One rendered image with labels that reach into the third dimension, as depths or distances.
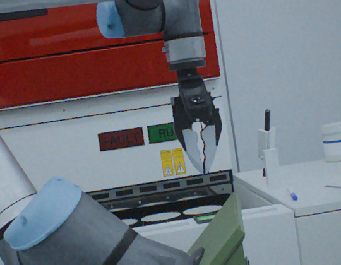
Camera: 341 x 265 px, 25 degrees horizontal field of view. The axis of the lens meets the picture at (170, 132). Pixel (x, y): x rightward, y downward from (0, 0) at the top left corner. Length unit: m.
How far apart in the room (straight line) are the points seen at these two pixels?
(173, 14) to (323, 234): 0.49
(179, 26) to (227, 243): 0.59
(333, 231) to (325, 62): 2.24
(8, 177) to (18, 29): 0.83
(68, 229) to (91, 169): 1.01
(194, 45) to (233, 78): 2.13
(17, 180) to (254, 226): 0.47
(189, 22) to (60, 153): 0.71
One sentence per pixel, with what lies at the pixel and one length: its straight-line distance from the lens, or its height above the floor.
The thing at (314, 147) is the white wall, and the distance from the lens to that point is 3.63.
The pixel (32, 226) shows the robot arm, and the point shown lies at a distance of 0.99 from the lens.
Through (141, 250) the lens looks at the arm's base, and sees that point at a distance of 1.00.
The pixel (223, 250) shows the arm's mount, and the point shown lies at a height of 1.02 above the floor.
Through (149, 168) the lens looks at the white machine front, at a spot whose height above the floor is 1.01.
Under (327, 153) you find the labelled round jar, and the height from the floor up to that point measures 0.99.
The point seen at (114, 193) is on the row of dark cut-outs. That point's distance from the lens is 1.99.
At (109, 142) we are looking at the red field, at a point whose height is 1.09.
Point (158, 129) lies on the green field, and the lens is 1.98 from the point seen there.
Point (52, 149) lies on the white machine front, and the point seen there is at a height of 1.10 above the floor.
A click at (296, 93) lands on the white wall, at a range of 3.59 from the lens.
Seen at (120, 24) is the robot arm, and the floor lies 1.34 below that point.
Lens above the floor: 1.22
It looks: 4 degrees down
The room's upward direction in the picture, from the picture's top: 8 degrees counter-clockwise
